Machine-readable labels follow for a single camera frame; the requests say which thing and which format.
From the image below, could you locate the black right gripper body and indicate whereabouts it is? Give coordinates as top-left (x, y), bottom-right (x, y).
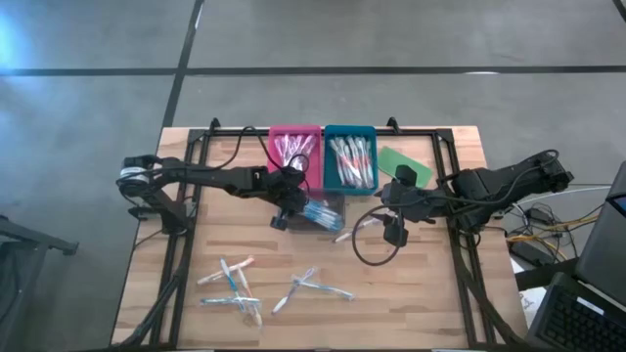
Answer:
top-left (380, 164), bottom-right (444, 248)

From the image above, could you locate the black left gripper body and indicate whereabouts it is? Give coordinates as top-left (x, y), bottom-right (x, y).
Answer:
top-left (253, 165), bottom-right (312, 232)

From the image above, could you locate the plastic-wrapped toothbrush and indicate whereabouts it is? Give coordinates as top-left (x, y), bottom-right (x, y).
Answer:
top-left (332, 215), bottom-right (387, 244)

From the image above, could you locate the green plastic lid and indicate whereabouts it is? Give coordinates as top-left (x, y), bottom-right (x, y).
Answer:
top-left (377, 145), bottom-right (434, 190)

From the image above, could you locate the red plastic bin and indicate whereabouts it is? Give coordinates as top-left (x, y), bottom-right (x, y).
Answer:
top-left (266, 124), bottom-right (324, 193)

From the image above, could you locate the blue plastic bin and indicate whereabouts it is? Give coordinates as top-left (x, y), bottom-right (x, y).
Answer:
top-left (323, 124), bottom-right (379, 197)

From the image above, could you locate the clear smoky plastic bin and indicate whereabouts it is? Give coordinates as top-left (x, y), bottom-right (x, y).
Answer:
top-left (285, 190), bottom-right (346, 234)

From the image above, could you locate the black power strip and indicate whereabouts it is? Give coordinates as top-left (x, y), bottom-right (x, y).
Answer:
top-left (508, 239), bottom-right (545, 267)

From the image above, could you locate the black power brick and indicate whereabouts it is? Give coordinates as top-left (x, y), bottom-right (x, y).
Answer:
top-left (527, 207), bottom-right (553, 225)

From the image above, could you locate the black desk bar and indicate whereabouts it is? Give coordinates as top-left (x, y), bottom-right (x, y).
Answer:
top-left (514, 257), bottom-right (578, 292)

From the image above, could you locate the white paper sheet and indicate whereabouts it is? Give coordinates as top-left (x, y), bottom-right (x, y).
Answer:
top-left (517, 286), bottom-right (550, 322)

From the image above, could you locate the black keyboard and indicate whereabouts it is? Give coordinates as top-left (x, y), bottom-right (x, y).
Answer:
top-left (525, 272), bottom-right (626, 352)

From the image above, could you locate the black floor stand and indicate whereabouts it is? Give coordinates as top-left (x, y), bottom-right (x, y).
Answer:
top-left (0, 213), bottom-right (80, 352)

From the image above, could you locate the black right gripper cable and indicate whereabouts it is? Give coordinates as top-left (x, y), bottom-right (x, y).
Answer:
top-left (350, 203), bottom-right (411, 268)

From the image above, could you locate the yellow cable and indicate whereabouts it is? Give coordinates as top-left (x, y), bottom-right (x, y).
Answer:
top-left (506, 214), bottom-right (601, 245)

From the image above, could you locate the white cable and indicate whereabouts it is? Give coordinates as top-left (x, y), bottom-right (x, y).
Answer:
top-left (522, 184), bottom-right (612, 204)

